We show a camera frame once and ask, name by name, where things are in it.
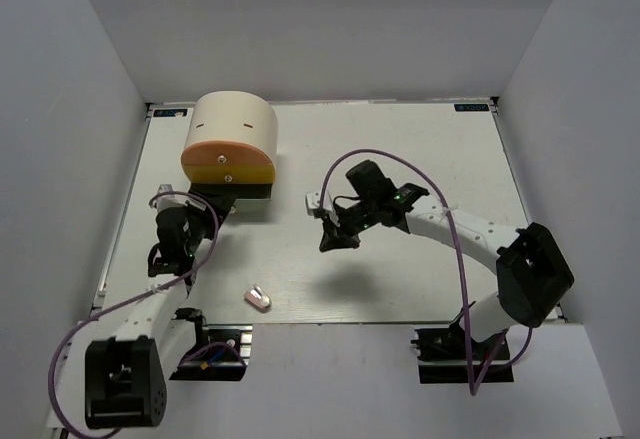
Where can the beige orange drawer container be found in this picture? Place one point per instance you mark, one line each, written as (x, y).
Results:
(231, 145)

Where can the blue right corner label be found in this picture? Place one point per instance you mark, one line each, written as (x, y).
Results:
(471, 107)

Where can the pink white eraser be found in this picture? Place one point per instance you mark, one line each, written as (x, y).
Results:
(258, 299)

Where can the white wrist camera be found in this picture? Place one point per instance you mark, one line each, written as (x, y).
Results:
(318, 205)
(167, 198)

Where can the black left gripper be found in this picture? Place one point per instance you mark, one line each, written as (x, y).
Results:
(222, 207)

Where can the blue corner label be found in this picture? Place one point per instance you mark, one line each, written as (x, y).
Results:
(471, 107)
(170, 113)

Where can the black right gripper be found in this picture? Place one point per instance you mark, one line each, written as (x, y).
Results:
(334, 240)

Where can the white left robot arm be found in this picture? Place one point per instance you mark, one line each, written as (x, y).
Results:
(126, 374)

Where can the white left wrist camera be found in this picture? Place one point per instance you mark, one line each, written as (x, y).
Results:
(167, 198)

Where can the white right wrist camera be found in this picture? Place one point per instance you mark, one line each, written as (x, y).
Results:
(318, 205)

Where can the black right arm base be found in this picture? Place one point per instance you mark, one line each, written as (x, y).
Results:
(441, 357)

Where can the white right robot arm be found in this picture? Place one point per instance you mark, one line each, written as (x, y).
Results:
(531, 271)

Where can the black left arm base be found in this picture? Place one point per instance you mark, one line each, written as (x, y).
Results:
(219, 353)

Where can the blue left corner label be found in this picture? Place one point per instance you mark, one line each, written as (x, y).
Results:
(170, 113)

